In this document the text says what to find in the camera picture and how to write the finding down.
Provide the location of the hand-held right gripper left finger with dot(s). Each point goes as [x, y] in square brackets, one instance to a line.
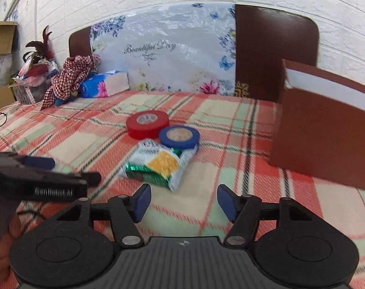
[141, 200]

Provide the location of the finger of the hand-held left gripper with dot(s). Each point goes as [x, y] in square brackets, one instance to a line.
[39, 162]
[92, 179]

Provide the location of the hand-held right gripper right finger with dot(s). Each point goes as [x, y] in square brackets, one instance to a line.
[226, 201]

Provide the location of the white green snack packet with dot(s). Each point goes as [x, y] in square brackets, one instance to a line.
[158, 164]

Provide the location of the blue tape roll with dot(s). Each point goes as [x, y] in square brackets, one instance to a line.
[182, 143]

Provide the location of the red tape roll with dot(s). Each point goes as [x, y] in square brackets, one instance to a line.
[146, 128]

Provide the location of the brown cardboard box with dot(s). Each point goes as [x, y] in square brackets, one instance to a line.
[315, 138]

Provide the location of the person's left hand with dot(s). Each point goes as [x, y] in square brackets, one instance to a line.
[0, 256]

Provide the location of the blue cloth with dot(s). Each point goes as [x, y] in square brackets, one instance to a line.
[65, 100]

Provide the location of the small cardboard box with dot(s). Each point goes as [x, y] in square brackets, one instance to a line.
[0, 99]

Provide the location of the plaid blanket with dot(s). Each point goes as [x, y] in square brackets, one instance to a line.
[230, 126]

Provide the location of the red checked cloth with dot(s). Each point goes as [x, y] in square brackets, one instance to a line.
[71, 75]

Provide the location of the blue floral tissue pack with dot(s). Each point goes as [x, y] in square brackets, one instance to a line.
[101, 85]

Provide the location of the white plastic bag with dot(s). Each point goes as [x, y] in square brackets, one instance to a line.
[0, 72]

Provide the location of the dark red leafed plant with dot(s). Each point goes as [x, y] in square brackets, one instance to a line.
[39, 49]

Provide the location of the yellow patterned fabric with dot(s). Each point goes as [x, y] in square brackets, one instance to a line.
[242, 89]

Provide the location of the large open cardboard box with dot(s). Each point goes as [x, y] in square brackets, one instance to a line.
[1, 36]

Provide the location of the floral plastic wrapped mattress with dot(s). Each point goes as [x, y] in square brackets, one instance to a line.
[170, 51]

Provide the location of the brown wooden headboard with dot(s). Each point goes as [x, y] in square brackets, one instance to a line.
[275, 51]

